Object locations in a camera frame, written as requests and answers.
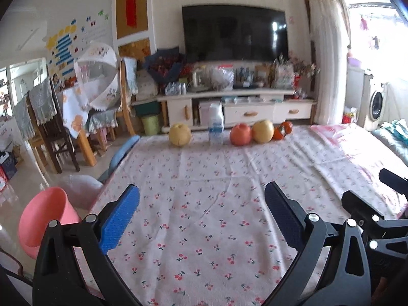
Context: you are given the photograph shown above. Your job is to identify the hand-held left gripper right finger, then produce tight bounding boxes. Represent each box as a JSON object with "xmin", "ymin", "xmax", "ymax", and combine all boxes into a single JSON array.
[{"xmin": 264, "ymin": 182, "xmax": 372, "ymax": 306}]

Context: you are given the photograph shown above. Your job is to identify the dark blue flower bouquet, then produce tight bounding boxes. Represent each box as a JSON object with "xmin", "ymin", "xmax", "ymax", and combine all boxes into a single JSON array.
[{"xmin": 143, "ymin": 48, "xmax": 185, "ymax": 83}]

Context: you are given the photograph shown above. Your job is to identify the white washing machine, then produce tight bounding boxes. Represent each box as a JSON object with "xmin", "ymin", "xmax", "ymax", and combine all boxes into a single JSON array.
[{"xmin": 363, "ymin": 75, "xmax": 388, "ymax": 131}]

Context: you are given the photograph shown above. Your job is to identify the green storage box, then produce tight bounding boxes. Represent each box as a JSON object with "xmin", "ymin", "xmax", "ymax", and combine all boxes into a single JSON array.
[{"xmin": 134, "ymin": 101, "xmax": 160, "ymax": 117}]

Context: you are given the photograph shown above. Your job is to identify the orange print tablecloth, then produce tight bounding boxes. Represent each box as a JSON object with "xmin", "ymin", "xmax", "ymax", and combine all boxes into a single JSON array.
[{"xmin": 62, "ymin": 84, "xmax": 93, "ymax": 139}]

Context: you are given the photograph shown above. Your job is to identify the blue yellow wall stickers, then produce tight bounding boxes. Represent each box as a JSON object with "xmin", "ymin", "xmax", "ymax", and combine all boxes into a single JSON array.
[{"xmin": 45, "ymin": 21, "xmax": 80, "ymax": 82}]

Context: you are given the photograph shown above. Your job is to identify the dark blue paper bag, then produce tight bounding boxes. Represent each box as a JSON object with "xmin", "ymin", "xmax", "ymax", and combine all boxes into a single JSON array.
[{"xmin": 0, "ymin": 151, "xmax": 18, "ymax": 181}]

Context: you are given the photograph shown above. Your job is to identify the standing air conditioner lace cover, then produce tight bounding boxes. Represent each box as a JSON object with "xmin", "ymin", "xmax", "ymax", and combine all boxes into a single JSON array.
[{"xmin": 308, "ymin": 0, "xmax": 349, "ymax": 125}]

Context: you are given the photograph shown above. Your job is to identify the dark wooden chair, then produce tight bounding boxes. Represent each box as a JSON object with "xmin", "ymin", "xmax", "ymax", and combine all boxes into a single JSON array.
[{"xmin": 28, "ymin": 78, "xmax": 80, "ymax": 173}]

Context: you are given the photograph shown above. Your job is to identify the pink storage case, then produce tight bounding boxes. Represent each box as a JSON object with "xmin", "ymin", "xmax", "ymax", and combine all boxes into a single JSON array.
[{"xmin": 199, "ymin": 100, "xmax": 222, "ymax": 126}]

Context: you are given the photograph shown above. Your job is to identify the white bottle blue label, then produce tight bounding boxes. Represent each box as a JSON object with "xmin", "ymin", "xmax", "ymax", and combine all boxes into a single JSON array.
[{"xmin": 208, "ymin": 102, "xmax": 224, "ymax": 144}]

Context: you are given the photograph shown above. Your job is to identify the light wooden chair blue cover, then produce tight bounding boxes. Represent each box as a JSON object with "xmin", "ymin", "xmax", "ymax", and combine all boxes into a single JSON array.
[{"xmin": 87, "ymin": 58, "xmax": 138, "ymax": 137}]

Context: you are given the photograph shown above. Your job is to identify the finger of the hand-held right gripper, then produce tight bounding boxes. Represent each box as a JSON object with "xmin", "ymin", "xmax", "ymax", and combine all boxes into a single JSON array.
[
  {"xmin": 342, "ymin": 190, "xmax": 408, "ymax": 262},
  {"xmin": 379, "ymin": 168, "xmax": 408, "ymax": 196}
]

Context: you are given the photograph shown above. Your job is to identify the pink plastic bucket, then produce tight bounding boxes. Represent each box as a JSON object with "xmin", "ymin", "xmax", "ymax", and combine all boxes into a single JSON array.
[{"xmin": 18, "ymin": 187, "xmax": 82, "ymax": 260}]

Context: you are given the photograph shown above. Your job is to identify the light wooden chair grey cover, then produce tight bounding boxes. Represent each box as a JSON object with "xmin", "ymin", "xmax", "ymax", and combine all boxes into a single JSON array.
[{"xmin": 13, "ymin": 99, "xmax": 48, "ymax": 168}]

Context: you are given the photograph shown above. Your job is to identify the green waste bin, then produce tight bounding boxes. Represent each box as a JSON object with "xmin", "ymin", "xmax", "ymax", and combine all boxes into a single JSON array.
[{"xmin": 141, "ymin": 114, "xmax": 161, "ymax": 136}]

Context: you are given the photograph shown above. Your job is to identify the yellow pear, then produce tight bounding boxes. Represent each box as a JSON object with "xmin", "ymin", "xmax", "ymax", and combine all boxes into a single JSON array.
[
  {"xmin": 168, "ymin": 123, "xmax": 192, "ymax": 147},
  {"xmin": 252, "ymin": 119, "xmax": 275, "ymax": 143}
]

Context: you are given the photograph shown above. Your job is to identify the black flat television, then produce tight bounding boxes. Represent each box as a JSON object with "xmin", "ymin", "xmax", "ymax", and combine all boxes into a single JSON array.
[{"xmin": 182, "ymin": 4, "xmax": 289, "ymax": 63}]

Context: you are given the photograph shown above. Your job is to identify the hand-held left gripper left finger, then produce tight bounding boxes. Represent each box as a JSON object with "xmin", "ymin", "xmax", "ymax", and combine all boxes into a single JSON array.
[{"xmin": 32, "ymin": 184, "xmax": 142, "ymax": 306}]

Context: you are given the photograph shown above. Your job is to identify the teal cloth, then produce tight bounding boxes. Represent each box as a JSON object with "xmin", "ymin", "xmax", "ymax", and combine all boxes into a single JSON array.
[{"xmin": 381, "ymin": 119, "xmax": 408, "ymax": 141}]

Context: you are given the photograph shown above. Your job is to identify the wooden dining table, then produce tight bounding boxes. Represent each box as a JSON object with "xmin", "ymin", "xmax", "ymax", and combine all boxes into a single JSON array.
[{"xmin": 62, "ymin": 84, "xmax": 97, "ymax": 167}]

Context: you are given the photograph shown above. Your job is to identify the white television cabinet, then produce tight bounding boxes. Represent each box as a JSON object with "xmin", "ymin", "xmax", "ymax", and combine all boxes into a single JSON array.
[{"xmin": 158, "ymin": 89, "xmax": 317, "ymax": 133}]

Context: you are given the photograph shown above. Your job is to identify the cherry print tablecloth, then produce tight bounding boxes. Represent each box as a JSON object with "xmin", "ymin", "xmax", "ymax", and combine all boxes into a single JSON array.
[{"xmin": 73, "ymin": 124, "xmax": 408, "ymax": 306}]

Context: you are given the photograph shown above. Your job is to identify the white mesh food cover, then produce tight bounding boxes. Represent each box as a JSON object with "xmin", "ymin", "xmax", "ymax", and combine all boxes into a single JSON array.
[{"xmin": 74, "ymin": 42, "xmax": 118, "ymax": 112}]

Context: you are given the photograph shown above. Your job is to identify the glass electric kettle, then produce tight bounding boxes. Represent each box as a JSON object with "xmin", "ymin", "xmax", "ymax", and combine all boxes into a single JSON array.
[{"xmin": 190, "ymin": 68, "xmax": 208, "ymax": 90}]

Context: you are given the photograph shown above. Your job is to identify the clear plastic bag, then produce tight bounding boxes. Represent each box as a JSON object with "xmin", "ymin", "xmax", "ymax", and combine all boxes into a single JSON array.
[{"xmin": 210, "ymin": 65, "xmax": 235, "ymax": 90}]

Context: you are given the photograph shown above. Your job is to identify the grey padded stool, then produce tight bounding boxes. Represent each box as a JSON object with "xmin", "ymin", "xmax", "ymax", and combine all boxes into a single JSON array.
[{"xmin": 57, "ymin": 174, "xmax": 103, "ymax": 211}]

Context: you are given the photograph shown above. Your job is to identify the red apple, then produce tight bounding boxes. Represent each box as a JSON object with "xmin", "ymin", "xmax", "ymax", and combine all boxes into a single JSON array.
[{"xmin": 229, "ymin": 123, "xmax": 253, "ymax": 146}]

